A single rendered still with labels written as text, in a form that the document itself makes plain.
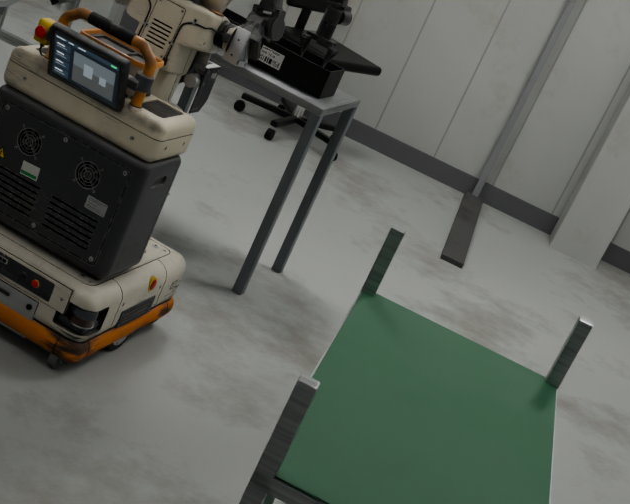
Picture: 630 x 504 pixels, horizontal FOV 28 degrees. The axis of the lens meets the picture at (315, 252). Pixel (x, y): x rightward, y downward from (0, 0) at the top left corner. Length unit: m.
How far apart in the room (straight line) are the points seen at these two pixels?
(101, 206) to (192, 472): 0.81
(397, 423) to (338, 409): 0.11
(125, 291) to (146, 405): 0.35
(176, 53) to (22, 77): 0.48
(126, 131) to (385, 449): 1.83
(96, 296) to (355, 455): 1.87
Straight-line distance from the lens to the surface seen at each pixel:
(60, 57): 3.66
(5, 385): 3.67
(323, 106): 4.64
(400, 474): 1.97
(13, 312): 3.82
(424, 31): 7.67
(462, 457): 2.12
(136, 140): 3.61
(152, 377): 4.00
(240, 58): 3.91
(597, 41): 7.63
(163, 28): 3.93
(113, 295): 3.79
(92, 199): 3.70
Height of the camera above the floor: 1.82
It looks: 19 degrees down
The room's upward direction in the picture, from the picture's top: 25 degrees clockwise
